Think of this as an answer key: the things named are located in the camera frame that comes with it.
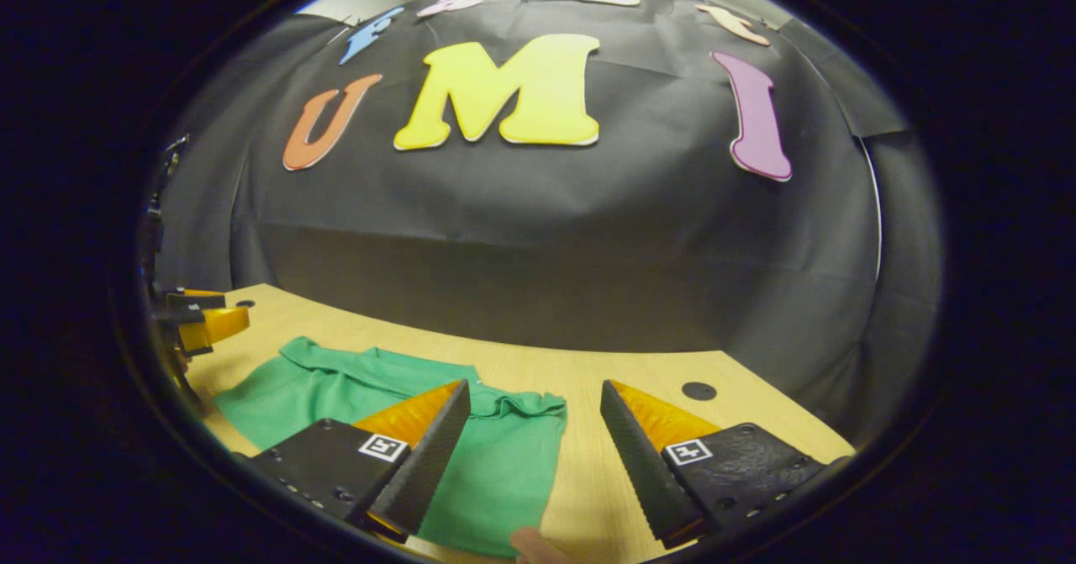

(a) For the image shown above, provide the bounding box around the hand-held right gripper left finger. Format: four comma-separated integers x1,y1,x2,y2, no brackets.
250,379,472,540

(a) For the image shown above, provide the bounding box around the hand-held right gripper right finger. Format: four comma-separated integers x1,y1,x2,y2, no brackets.
599,381,850,550

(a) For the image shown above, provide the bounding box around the green T-shirt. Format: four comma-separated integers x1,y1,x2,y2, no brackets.
210,336,568,558

